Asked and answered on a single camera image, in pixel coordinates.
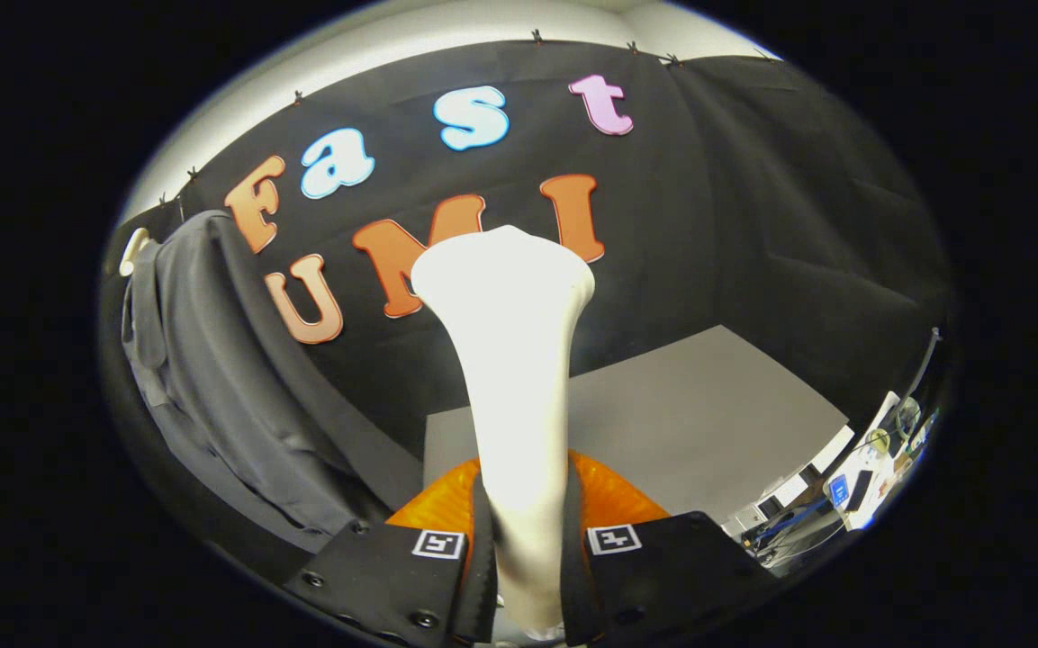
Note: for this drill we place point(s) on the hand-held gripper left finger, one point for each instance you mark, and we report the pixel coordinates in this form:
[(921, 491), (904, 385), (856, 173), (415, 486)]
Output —
[(485, 585)]

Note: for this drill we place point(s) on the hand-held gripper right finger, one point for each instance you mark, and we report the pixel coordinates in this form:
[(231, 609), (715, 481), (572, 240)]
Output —
[(573, 585)]

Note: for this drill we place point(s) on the dark grey collared shirt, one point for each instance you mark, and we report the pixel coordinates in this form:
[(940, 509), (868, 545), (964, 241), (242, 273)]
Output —
[(230, 378)]

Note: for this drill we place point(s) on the white garment hanger stand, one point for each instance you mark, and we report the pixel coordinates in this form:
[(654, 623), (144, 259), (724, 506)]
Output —
[(131, 252)]

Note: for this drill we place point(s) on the grey cabinet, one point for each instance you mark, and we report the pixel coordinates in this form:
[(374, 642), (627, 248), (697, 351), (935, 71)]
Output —
[(681, 414)]

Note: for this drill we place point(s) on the black backdrop cloth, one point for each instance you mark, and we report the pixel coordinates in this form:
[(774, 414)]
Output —
[(753, 225)]

